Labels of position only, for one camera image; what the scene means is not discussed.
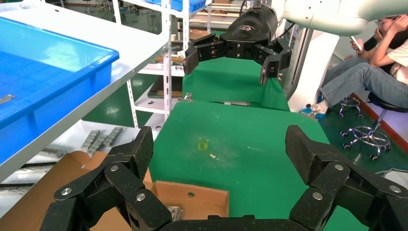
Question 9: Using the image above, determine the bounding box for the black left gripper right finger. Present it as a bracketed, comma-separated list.
[284, 125, 408, 231]

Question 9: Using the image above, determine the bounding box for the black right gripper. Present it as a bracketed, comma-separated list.
[183, 6, 293, 86]

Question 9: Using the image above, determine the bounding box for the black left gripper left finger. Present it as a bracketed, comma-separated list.
[39, 126, 173, 231]

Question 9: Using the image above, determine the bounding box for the perforated steel shield plate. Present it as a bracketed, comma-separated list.
[166, 206, 186, 221]

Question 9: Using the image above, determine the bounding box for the brown cardboard box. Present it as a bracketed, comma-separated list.
[0, 150, 230, 231]

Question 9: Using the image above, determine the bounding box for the large blue plastic tray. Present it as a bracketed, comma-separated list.
[0, 16, 120, 165]

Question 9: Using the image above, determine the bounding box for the green covered bench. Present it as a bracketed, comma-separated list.
[182, 31, 291, 112]

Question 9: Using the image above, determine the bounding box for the notched steel strip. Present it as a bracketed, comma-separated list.
[102, 127, 123, 147]
[88, 135, 109, 157]
[80, 130, 101, 152]

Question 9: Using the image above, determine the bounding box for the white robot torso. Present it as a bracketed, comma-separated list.
[285, 27, 340, 113]

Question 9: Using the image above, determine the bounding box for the white background shelving unit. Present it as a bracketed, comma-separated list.
[111, 0, 213, 128]

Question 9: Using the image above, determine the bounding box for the blue storage bin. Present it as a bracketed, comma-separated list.
[145, 0, 209, 14]

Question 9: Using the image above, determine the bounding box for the black stool with chrome base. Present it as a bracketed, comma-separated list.
[339, 91, 408, 162]

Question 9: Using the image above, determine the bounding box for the seated person in jeans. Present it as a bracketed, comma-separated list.
[319, 14, 408, 113]

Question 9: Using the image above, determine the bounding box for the white slotted-angle shelf table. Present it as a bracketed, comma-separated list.
[0, 0, 173, 183]

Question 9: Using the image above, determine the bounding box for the white smartphone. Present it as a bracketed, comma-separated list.
[350, 36, 363, 51]

